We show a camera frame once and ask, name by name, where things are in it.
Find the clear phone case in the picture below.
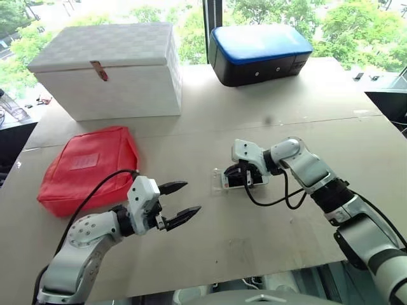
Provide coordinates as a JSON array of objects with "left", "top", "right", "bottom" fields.
[{"left": 211, "top": 167, "right": 252, "bottom": 194}]

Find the white round housing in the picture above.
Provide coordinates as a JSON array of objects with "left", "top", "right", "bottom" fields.
[{"left": 173, "top": 284, "right": 211, "bottom": 305}]

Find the black side desk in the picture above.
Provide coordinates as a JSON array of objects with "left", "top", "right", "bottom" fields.
[
  {"left": 364, "top": 72, "right": 407, "bottom": 140},
  {"left": 0, "top": 120, "right": 39, "bottom": 189}
]

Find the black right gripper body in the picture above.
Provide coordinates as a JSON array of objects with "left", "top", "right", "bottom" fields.
[{"left": 238, "top": 160, "right": 265, "bottom": 188}]

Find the red fabric pouch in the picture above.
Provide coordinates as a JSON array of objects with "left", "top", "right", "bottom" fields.
[{"left": 36, "top": 126, "right": 141, "bottom": 218}]

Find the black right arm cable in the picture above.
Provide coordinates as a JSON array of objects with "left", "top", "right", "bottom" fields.
[{"left": 243, "top": 168, "right": 407, "bottom": 252}]

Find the black case with blue lid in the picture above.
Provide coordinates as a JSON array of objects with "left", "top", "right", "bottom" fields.
[{"left": 208, "top": 25, "right": 314, "bottom": 87}]

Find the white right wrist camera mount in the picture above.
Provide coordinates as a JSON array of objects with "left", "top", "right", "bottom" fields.
[{"left": 231, "top": 139, "right": 266, "bottom": 176}]

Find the white woven lidded box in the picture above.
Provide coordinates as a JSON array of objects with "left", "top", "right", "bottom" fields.
[{"left": 27, "top": 22, "right": 183, "bottom": 122}]

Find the clear bottle with black cap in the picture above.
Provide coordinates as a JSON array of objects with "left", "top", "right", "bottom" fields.
[{"left": 0, "top": 88, "right": 31, "bottom": 123}]

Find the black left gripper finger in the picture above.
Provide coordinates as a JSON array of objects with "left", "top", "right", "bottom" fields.
[
  {"left": 158, "top": 180, "right": 189, "bottom": 196},
  {"left": 165, "top": 205, "right": 203, "bottom": 232}
]

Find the dark window frame post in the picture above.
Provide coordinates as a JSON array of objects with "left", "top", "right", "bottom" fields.
[{"left": 202, "top": 0, "right": 224, "bottom": 64}]

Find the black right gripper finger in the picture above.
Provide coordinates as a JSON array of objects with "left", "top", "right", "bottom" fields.
[
  {"left": 224, "top": 163, "right": 245, "bottom": 176},
  {"left": 226, "top": 173, "right": 247, "bottom": 185}
]

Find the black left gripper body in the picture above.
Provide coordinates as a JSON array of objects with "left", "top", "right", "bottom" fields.
[{"left": 144, "top": 197, "right": 170, "bottom": 233}]

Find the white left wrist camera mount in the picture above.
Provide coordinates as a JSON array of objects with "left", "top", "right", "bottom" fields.
[{"left": 127, "top": 175, "right": 161, "bottom": 236}]

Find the white smartphone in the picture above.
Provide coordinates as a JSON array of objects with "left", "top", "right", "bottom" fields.
[{"left": 221, "top": 173, "right": 270, "bottom": 191}]

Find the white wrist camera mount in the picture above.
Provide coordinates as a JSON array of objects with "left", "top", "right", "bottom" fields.
[
  {"left": 127, "top": 175, "right": 161, "bottom": 236},
  {"left": 231, "top": 139, "right": 266, "bottom": 176}
]

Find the grey rounded shell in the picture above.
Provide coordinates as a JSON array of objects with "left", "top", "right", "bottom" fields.
[{"left": 206, "top": 288, "right": 322, "bottom": 305}]

